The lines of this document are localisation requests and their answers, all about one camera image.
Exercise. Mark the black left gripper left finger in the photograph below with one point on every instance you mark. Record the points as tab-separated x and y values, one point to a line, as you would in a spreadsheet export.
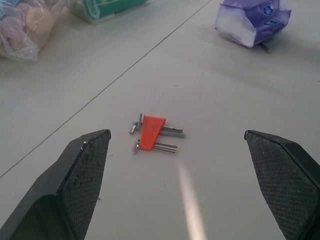
75	180

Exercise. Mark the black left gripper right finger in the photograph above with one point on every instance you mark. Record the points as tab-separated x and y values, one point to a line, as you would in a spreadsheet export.
282	180

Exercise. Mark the small red box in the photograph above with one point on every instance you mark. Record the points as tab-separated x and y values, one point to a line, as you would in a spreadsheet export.
150	132

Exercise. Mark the grey metal bar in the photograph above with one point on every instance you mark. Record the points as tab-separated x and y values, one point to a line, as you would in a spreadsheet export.
178	135

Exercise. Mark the small dark metal rod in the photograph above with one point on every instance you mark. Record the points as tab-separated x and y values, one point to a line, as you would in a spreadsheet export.
266	48

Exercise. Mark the clear bag of pastel items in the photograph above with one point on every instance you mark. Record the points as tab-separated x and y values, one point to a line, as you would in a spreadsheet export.
22	30

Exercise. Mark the purple plastic bag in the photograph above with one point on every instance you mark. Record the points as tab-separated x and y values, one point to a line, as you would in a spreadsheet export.
250	22

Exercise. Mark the green plastic-wrapped pack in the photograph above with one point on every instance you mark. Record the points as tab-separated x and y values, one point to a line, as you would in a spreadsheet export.
105	8

